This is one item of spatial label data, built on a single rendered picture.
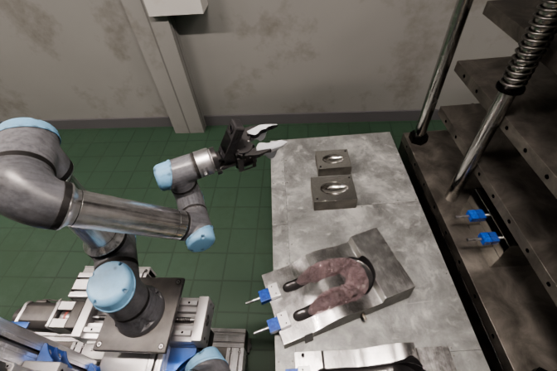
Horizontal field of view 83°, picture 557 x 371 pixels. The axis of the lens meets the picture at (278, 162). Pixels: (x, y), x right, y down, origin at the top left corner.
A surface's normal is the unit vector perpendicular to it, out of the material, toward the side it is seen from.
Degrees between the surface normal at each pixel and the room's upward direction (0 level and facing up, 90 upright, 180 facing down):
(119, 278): 7
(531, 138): 0
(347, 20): 90
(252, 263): 0
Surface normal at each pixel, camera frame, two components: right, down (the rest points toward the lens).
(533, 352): -0.07, -0.69
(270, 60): -0.05, 0.73
